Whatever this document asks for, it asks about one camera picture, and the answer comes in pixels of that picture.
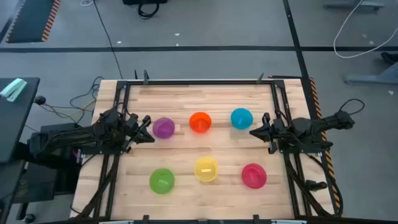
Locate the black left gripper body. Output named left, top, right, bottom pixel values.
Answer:
left=123, top=113, right=152, bottom=154

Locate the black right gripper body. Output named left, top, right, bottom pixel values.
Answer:
left=262, top=112, right=289, bottom=155

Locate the purple plastic bowl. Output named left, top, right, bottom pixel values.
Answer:
left=152, top=116, right=176, bottom=139

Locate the blue plastic bowl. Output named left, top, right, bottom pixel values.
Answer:
left=230, top=107, right=254, bottom=131

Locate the pink plastic bowl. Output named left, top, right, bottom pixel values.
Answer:
left=241, top=162, right=268, bottom=190

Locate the green plastic bowl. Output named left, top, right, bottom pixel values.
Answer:
left=149, top=167, right=175, bottom=195

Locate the orange plastic bowl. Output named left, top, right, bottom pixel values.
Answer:
left=188, top=111, right=213, bottom=134

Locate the yellow plastic bowl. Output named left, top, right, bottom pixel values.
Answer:
left=193, top=156, right=220, bottom=184

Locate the orange black hazard strip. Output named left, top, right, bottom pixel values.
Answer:
left=308, top=77, right=343, bottom=217

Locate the grey table foot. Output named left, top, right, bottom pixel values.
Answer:
left=323, top=0, right=385, bottom=10
left=343, top=61, right=398, bottom=85

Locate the black desk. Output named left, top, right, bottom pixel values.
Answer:
left=0, top=77, right=40, bottom=164

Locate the black case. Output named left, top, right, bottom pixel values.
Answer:
left=122, top=0, right=169, bottom=6

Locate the mint green stapler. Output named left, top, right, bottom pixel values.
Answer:
left=0, top=78, right=28, bottom=103

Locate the black mat with orange stripes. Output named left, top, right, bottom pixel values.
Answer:
left=5, top=0, right=62, bottom=44

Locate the black cable bundle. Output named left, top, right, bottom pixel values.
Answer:
left=40, top=75, right=105, bottom=126

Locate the black camera on frame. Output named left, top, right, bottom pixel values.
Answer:
left=305, top=179, right=328, bottom=192

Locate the black aluminium table frame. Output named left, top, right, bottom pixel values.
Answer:
left=73, top=79, right=343, bottom=224

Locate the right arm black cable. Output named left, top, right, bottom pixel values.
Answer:
left=338, top=98, right=366, bottom=117

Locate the thin black floor cable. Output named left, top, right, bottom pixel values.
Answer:
left=92, top=0, right=124, bottom=80

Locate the coiled black cable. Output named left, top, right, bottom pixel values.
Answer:
left=137, top=2, right=160, bottom=20

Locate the long white cable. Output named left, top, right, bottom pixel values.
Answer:
left=333, top=0, right=398, bottom=59

